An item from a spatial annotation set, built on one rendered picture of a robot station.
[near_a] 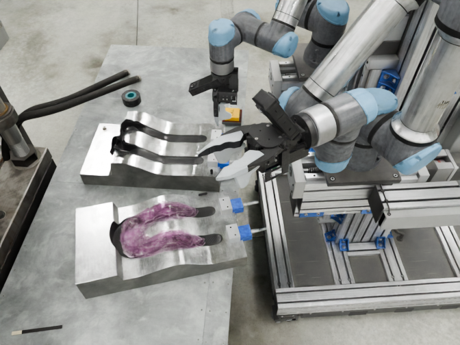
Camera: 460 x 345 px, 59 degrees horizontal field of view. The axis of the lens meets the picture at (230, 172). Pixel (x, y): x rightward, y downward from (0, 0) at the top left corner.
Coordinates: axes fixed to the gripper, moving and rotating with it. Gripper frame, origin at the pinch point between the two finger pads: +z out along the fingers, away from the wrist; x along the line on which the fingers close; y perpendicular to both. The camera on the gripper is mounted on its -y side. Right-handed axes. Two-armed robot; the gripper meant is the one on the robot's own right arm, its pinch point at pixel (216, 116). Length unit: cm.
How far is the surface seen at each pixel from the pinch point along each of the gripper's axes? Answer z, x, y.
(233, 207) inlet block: 13.9, -28.5, 7.8
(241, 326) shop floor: 101, -39, 13
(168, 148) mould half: 12.5, -5.5, -17.9
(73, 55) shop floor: 101, 172, -137
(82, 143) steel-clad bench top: 21, 3, -55
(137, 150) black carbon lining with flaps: 9.0, -10.0, -27.5
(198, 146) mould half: 12.0, -3.8, -6.9
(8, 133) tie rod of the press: 5, -9, -74
